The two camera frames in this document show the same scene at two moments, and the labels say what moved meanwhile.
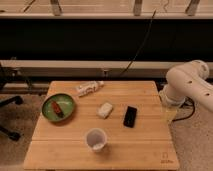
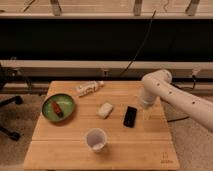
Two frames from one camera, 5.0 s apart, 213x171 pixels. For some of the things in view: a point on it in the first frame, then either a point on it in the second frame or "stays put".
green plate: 65,103 stays put
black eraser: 130,116 stays put
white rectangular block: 104,109 stays put
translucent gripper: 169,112 to 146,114
